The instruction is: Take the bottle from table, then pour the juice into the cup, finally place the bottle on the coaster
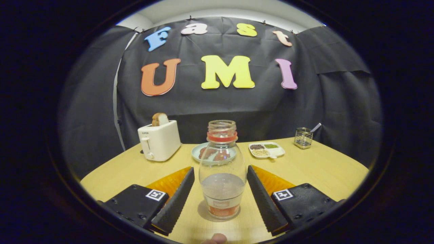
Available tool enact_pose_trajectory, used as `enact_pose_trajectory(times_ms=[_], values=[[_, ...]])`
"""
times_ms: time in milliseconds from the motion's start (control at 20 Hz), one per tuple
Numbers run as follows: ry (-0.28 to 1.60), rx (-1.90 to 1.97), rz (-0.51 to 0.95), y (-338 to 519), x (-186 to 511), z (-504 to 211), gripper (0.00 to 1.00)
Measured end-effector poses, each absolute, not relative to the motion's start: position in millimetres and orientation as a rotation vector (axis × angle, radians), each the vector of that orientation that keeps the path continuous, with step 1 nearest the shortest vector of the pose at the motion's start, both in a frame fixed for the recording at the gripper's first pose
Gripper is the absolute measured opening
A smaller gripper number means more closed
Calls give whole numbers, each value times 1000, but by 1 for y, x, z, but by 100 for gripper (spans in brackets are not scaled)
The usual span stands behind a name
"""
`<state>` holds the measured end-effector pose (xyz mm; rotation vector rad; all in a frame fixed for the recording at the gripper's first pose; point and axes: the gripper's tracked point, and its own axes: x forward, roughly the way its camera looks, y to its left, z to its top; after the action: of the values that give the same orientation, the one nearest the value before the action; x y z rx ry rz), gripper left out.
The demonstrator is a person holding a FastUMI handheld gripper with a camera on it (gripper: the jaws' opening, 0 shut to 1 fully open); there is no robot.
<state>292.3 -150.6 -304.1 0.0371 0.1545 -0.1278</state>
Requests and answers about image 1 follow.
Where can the light blue round plate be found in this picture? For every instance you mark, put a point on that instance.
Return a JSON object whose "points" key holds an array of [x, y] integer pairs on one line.
{"points": [[195, 152]]}

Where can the white divided dish with beans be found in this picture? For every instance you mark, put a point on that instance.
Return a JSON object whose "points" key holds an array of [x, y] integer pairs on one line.
{"points": [[268, 150]]}

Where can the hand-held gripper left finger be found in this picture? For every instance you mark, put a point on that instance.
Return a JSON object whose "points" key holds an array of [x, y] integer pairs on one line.
{"points": [[176, 203]]}

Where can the wooden table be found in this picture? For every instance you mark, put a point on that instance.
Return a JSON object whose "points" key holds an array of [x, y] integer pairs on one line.
{"points": [[305, 169]]}

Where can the clear juice bottle red label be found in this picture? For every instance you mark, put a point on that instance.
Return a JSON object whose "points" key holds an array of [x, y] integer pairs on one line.
{"points": [[222, 189]]}

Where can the white toaster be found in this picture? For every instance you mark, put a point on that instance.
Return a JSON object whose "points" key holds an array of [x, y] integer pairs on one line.
{"points": [[161, 142]]}

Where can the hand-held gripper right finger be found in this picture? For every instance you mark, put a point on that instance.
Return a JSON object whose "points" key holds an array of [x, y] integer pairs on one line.
{"points": [[266, 203]]}

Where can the brown bread slice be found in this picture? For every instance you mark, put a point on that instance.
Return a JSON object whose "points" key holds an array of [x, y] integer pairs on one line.
{"points": [[160, 119]]}

